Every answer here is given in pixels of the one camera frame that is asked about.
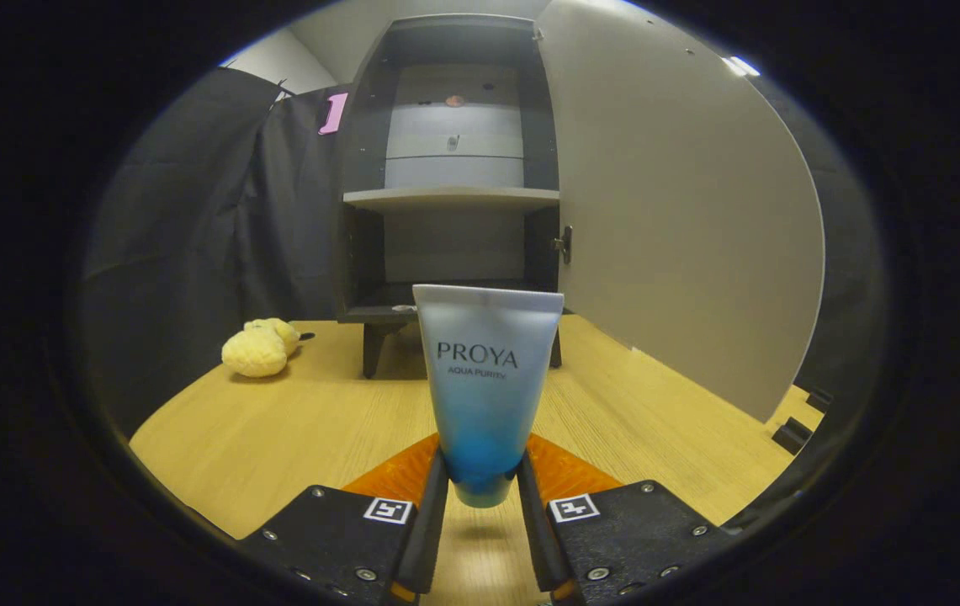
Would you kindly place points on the white blue cosmetic tube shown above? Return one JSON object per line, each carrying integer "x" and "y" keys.
{"x": 488, "y": 370}

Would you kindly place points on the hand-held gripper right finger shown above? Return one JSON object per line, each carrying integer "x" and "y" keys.
{"x": 534, "y": 530}

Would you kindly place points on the beige cabinet door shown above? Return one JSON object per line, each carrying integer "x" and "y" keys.
{"x": 681, "y": 210}

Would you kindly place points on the dark cabinet door hinge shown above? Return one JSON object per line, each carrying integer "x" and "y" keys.
{"x": 564, "y": 244}

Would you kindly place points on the black backdrop cloth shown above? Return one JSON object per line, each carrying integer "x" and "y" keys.
{"x": 185, "y": 236}

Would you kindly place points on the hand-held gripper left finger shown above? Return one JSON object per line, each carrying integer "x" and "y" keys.
{"x": 429, "y": 530}

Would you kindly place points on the small black block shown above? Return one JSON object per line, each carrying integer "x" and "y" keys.
{"x": 791, "y": 436}
{"x": 819, "y": 399}

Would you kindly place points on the yellow plush toy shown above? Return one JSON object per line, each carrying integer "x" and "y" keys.
{"x": 257, "y": 349}

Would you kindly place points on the ceiling light panel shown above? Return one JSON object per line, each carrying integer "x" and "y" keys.
{"x": 740, "y": 66}

